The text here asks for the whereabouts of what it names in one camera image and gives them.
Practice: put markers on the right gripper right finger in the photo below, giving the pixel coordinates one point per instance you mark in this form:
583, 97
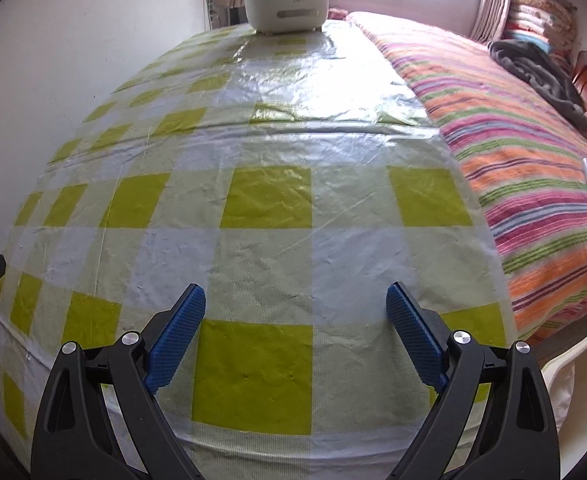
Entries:
517, 436

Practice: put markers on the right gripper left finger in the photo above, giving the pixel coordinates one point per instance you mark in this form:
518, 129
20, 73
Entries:
73, 435

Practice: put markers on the white plastic chair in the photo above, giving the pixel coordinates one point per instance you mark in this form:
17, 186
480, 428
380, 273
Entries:
566, 380

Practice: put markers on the striped bed blanket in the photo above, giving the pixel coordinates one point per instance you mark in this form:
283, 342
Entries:
522, 159

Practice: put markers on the green checkered tablecloth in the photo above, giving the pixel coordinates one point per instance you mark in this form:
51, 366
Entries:
294, 179

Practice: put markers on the grey crumpled blanket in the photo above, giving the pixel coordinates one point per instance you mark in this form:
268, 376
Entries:
532, 65

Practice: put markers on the white plastic basket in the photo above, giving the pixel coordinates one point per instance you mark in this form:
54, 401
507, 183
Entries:
274, 17

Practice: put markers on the pink curtain right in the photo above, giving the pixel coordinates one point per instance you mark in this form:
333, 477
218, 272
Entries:
490, 21

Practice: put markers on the stack of folded quilts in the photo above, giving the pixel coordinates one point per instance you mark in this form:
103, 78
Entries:
550, 24

